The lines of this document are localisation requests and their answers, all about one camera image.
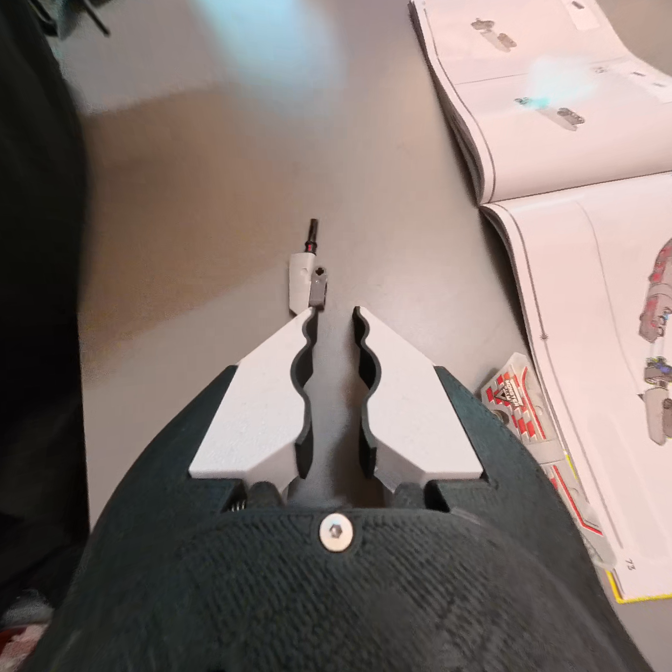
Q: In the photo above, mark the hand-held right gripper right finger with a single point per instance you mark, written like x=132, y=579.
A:
x=420, y=420

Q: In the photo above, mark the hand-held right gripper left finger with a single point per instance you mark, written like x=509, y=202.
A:
x=246, y=420

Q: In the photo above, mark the white toy brick assembly with pin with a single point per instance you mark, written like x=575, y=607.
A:
x=299, y=278

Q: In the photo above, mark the grey desk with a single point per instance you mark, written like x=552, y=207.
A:
x=210, y=210

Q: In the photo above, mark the grey printed toy car body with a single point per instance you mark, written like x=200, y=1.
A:
x=517, y=399

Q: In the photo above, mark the person's dark clothing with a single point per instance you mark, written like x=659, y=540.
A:
x=31, y=262

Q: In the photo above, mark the open instruction booklet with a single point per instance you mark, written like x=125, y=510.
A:
x=551, y=157

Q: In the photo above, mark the thin black stick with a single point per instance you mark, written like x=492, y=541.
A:
x=97, y=22

